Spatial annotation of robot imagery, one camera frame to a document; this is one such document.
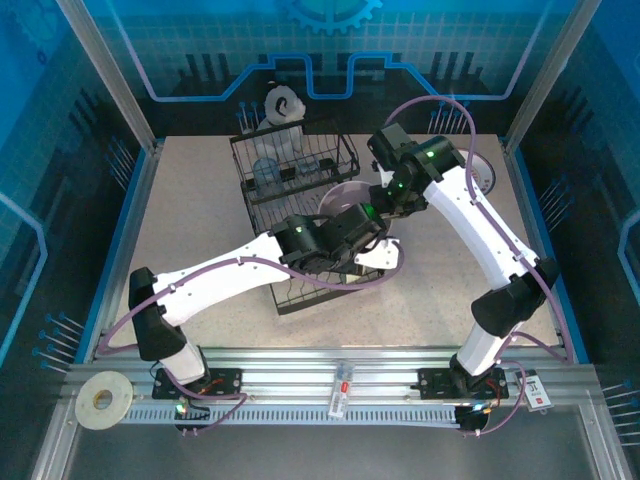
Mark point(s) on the pale purple bowl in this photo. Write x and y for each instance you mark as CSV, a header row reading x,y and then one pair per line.
x,y
345,197

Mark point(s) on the large plate with sunburst print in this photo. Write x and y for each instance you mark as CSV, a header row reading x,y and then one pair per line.
x,y
484,172

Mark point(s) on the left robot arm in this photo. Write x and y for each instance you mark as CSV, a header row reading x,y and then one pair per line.
x,y
215,280

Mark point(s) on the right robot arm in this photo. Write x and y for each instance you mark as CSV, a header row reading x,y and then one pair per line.
x,y
470,225

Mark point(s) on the grey plush dog toy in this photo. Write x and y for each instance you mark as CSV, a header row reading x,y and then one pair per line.
x,y
280,107

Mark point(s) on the small lit circuit board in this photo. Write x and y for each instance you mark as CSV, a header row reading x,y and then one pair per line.
x,y
475,410
182,407

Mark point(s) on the white printed card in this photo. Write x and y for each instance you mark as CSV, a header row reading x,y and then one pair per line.
x,y
535,392

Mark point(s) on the white tape roll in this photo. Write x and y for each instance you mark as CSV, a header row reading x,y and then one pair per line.
x,y
87,410

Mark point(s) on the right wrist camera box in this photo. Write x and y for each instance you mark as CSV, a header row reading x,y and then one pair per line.
x,y
384,145

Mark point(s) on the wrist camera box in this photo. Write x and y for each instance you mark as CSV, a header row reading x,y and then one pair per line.
x,y
384,145
380,255

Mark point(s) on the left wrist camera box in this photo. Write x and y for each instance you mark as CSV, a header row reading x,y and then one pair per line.
x,y
380,255

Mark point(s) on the aluminium table side rail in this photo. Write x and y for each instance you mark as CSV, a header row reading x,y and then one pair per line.
x,y
131,225
531,225

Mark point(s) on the aluminium frame post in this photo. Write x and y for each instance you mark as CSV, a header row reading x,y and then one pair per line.
x,y
547,75
109,75

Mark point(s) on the aluminium front rail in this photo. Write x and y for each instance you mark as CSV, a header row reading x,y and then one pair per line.
x,y
300,380

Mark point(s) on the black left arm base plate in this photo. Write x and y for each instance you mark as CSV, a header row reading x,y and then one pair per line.
x,y
225,382

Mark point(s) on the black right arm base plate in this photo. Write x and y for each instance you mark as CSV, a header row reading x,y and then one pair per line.
x,y
435,382

